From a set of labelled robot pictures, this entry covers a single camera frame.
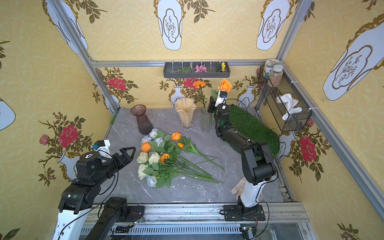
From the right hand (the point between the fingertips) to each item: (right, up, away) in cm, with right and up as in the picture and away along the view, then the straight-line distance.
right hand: (220, 95), depth 88 cm
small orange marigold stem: (-33, -37, -2) cm, 49 cm away
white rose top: (-42, -23, +11) cm, 49 cm away
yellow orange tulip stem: (-17, -33, +7) cm, 38 cm away
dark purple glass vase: (-52, -18, +22) cm, 60 cm away
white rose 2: (-38, -27, +5) cm, 46 cm away
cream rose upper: (-38, -35, -6) cm, 52 cm away
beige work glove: (+9, -52, -6) cm, 53 cm away
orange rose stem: (-44, -31, +2) cm, 54 cm away
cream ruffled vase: (-22, -5, +13) cm, 26 cm away
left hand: (-48, -29, -19) cm, 59 cm away
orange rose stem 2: (-27, -25, +13) cm, 39 cm away
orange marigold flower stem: (-12, +6, -2) cm, 14 cm away
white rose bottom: (-38, -47, -8) cm, 61 cm away
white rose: (-47, -27, +8) cm, 55 cm away
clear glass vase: (-7, -15, +12) cm, 20 cm away
